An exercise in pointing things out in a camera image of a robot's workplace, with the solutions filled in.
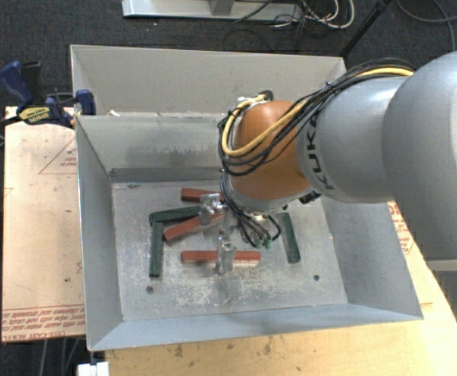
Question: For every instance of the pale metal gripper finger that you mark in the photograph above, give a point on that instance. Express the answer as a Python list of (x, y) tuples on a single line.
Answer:
[(225, 259), (209, 204)]

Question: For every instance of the red-brown flat block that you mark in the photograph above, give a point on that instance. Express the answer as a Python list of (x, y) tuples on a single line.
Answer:
[(197, 256), (181, 230), (191, 194)]

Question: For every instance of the dark green flat block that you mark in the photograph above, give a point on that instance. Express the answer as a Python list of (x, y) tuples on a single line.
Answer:
[(173, 214), (156, 249), (291, 241)]

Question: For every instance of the grey metal bin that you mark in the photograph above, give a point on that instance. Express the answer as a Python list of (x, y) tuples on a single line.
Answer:
[(181, 288)]

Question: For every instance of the black cylinder on white bracket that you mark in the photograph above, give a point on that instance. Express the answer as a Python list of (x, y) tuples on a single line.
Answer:
[(308, 198)]

